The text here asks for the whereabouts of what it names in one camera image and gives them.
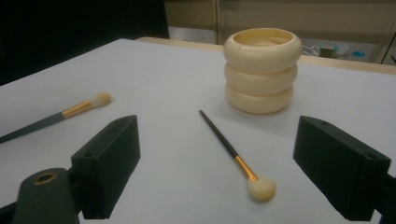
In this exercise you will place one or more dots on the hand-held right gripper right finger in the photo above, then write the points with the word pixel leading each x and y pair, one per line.
pixel 339 168

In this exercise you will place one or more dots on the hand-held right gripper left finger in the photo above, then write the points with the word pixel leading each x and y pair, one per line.
pixel 107 161

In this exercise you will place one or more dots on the cream ringed brush holder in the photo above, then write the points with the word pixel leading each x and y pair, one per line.
pixel 261 81

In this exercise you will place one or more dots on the white table mat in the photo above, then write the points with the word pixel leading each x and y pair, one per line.
pixel 174 93

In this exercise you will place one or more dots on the black curtain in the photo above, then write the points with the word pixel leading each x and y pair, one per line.
pixel 77 28

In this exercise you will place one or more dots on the wooden shelf unit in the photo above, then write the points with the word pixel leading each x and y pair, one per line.
pixel 249 15

